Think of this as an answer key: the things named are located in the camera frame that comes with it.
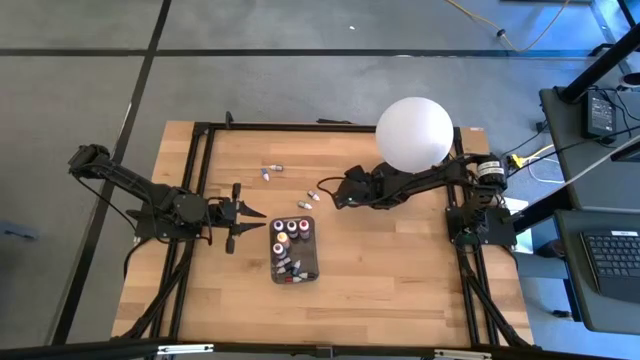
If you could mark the black frame clamp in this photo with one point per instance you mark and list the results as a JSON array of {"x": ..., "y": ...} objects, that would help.
[{"x": 229, "y": 118}]

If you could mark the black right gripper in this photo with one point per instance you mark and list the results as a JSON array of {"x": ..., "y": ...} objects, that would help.
[{"x": 362, "y": 190}]

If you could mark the flat black strip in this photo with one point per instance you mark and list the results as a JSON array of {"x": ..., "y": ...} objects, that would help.
[{"x": 334, "y": 121}]

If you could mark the large yellow food coloring bottle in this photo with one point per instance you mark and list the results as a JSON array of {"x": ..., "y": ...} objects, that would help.
[{"x": 283, "y": 237}]

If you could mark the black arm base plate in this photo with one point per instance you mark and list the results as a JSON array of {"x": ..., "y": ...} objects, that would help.
[
  {"x": 150, "y": 230},
  {"x": 500, "y": 235}
]

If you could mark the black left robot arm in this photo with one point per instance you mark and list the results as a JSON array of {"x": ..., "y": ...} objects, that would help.
[{"x": 125, "y": 177}]

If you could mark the white globe lamp black base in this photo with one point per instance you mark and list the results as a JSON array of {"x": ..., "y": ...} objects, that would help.
[{"x": 415, "y": 135}]

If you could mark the black camera rig bar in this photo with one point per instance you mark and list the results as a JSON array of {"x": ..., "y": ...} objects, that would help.
[{"x": 75, "y": 350}]

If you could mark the black slanted pole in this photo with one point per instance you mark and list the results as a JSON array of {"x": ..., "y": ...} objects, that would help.
[{"x": 600, "y": 65}]

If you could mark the small white label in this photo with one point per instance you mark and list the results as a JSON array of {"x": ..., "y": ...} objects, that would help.
[{"x": 477, "y": 129}]

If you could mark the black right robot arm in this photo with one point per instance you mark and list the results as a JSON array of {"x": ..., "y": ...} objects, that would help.
[{"x": 435, "y": 175}]

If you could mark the black power adapter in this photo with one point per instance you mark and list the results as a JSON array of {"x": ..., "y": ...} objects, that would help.
[{"x": 597, "y": 115}]

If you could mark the black aluminium table frame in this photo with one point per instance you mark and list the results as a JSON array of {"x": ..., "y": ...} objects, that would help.
[{"x": 300, "y": 127}]

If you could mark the black desk foot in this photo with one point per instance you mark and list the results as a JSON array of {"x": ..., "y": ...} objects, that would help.
[{"x": 561, "y": 314}]

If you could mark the large purple food coloring bottle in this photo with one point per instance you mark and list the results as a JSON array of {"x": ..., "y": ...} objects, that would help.
[{"x": 279, "y": 248}]

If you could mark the gray desk with adapter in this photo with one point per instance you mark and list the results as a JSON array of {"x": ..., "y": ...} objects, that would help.
[{"x": 600, "y": 175}]

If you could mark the gray desk with laptop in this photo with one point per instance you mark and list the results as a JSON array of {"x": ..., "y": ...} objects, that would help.
[{"x": 575, "y": 280}]

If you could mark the black laptop keyboard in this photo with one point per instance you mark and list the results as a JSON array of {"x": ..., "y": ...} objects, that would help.
[{"x": 615, "y": 260}]

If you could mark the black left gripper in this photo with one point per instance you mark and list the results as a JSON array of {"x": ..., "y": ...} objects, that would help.
[{"x": 220, "y": 212}]

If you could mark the smoky transparent plastic bin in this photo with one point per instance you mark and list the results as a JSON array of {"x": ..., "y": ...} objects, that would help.
[{"x": 310, "y": 250}]

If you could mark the large blue food coloring bottle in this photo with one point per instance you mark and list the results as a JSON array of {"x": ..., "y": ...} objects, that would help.
[{"x": 278, "y": 225}]

